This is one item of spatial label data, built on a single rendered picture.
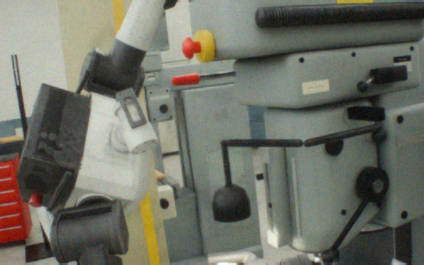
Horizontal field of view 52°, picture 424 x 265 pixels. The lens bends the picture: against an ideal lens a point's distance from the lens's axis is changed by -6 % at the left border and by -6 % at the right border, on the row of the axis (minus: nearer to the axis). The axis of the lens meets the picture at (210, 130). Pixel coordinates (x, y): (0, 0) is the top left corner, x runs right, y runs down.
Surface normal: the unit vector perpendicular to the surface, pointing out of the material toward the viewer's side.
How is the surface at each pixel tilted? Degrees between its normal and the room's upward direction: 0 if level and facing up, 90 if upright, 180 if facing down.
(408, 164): 90
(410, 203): 90
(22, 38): 90
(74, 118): 59
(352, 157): 90
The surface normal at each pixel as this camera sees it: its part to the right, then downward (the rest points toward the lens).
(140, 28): 0.14, 0.28
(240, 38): -0.46, 0.18
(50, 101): 0.48, -0.49
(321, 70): 0.39, 0.08
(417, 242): -0.91, 0.16
